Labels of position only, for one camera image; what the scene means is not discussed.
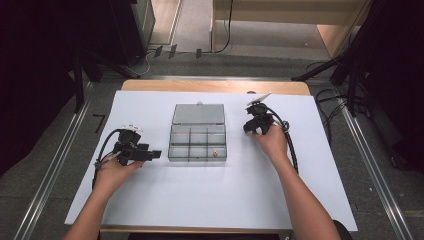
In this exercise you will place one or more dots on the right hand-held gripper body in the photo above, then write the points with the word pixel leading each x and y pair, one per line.
pixel 261 116

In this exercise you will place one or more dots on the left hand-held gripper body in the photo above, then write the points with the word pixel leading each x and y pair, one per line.
pixel 130 150

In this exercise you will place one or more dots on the small pink bead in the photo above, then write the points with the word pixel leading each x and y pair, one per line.
pixel 215 152

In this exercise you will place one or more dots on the transparent grey compartment box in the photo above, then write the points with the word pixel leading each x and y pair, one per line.
pixel 198 115

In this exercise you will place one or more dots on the person's right hand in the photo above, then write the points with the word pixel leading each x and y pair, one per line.
pixel 275 143

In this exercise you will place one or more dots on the person's left hand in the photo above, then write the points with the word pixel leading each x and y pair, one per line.
pixel 110 175

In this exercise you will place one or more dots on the white table mat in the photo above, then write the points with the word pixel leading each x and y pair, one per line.
pixel 200 193

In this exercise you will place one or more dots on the black metal stand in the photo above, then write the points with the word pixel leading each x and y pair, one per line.
pixel 79 83
pixel 350 66

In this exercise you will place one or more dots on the black tape strip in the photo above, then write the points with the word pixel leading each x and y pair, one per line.
pixel 198 53
pixel 158 51
pixel 173 51

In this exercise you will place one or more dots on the light wooden furniture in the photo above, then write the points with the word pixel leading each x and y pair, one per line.
pixel 286 11

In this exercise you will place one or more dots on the black cabinet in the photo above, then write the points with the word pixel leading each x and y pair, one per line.
pixel 128 30

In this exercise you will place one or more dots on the aluminium floor rail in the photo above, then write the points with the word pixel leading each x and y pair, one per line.
pixel 50 173
pixel 376 173

